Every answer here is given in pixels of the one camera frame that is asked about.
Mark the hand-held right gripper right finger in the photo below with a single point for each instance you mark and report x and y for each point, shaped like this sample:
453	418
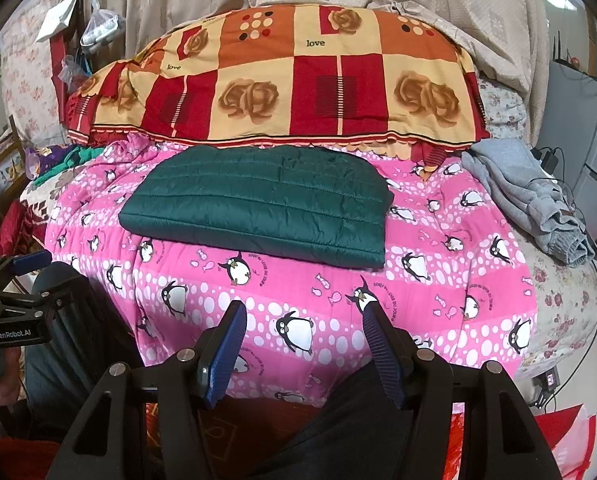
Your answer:
381	350

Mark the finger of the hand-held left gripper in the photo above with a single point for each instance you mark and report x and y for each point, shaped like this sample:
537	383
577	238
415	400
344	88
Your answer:
33	301
28	261

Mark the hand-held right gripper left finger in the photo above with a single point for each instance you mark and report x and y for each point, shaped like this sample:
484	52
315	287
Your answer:
223	355

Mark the dark green quilted jacket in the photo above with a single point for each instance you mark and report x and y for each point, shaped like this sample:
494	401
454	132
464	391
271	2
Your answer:
258	200

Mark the person's left hand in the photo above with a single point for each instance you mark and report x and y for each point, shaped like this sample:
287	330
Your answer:
7	375

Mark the dark red cloth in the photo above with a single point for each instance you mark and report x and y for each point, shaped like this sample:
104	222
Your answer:
13	230

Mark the pink penguin print blanket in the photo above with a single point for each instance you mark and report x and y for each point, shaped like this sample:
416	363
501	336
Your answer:
328	310

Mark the person's right leg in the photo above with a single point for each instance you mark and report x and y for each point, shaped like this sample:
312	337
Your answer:
348	430

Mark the framed picture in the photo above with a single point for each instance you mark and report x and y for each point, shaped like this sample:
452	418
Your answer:
1	160

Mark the green cloth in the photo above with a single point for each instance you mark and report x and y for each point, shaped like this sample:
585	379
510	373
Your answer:
73	160

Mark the power strip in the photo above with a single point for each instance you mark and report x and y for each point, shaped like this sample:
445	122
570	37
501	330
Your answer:
548	379

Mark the floral padded headboard cloth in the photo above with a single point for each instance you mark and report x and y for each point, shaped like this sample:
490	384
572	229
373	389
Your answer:
28	85

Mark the floral bed sheet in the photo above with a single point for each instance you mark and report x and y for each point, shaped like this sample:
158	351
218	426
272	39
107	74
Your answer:
563	300

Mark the small clear plastic bag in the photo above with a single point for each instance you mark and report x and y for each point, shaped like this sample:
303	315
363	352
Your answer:
73	72

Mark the grey sweater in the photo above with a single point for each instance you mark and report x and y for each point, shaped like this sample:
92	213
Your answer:
508	180

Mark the hanging clear plastic bag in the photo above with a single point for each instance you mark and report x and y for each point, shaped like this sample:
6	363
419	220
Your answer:
98	30

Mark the white paper bag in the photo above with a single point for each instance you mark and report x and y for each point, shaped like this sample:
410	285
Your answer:
58	17

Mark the black charger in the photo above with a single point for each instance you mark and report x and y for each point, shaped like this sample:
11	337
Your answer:
548	157

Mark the red yellow rose print quilt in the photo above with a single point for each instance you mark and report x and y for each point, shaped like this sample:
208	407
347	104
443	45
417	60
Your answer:
278	85

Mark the grey cabinet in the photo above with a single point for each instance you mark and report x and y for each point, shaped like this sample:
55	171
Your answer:
578	120

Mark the black router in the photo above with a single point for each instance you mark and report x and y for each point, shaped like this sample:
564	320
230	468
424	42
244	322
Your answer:
563	57

